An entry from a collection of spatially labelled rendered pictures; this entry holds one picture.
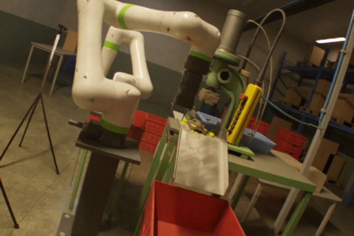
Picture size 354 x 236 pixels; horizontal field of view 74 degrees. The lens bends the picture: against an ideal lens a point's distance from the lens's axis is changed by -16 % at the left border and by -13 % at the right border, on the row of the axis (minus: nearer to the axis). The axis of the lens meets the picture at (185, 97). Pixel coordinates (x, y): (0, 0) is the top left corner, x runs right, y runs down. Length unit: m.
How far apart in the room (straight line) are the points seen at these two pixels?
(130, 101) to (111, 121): 0.11
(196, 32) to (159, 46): 8.87
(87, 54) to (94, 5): 0.23
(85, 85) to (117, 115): 0.19
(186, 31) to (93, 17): 0.40
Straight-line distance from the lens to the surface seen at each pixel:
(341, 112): 6.87
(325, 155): 7.28
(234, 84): 1.62
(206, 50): 1.01
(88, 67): 0.99
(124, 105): 1.04
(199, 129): 1.54
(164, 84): 9.79
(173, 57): 9.78
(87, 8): 1.13
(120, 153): 1.05
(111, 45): 1.83
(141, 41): 1.91
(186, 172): 1.29
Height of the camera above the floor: 1.28
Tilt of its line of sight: 5 degrees down
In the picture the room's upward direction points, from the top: 20 degrees clockwise
